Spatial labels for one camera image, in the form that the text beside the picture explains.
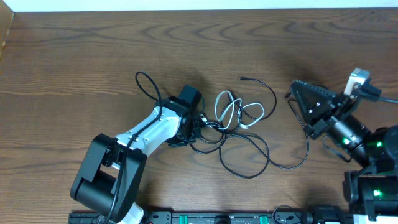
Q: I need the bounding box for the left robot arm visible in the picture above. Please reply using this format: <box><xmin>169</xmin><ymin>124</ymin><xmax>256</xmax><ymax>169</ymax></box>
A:
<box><xmin>70</xmin><ymin>85</ymin><xmax>202</xmax><ymax>223</ymax></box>

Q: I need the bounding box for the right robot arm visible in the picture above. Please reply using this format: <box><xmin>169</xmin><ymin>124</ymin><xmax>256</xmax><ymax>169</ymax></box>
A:
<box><xmin>290</xmin><ymin>80</ymin><xmax>397</xmax><ymax>221</ymax></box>

